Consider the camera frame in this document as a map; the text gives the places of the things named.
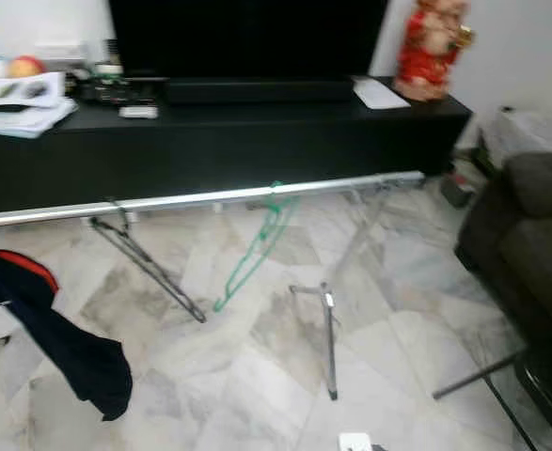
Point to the black television console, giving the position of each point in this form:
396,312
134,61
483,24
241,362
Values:
247,150

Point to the black soundbar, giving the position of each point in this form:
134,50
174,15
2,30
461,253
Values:
261,91

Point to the grey speckled cloth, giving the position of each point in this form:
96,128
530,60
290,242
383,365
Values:
529,136

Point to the black flat television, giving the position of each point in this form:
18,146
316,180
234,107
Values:
247,38

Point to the white paper sheet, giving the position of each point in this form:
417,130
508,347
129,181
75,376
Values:
380,93

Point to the dark brown sofa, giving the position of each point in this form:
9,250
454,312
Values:
520,244

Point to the navy shirt with red collar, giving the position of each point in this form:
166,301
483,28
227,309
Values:
78,362

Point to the silver metal clothes rack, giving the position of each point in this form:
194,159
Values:
200,198

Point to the green plastic hanger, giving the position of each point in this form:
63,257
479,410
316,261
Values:
257,246

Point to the small white device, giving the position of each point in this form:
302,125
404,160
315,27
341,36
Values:
139,112

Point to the red laughing Buddha statue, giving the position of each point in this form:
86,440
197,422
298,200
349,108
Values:
426,56

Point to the stack of white papers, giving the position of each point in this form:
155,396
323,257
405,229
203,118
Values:
22,115

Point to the white wall socket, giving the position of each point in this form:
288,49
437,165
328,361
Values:
61,51

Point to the orange ball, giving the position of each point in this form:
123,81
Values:
26,67

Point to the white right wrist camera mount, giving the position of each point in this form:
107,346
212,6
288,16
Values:
356,442

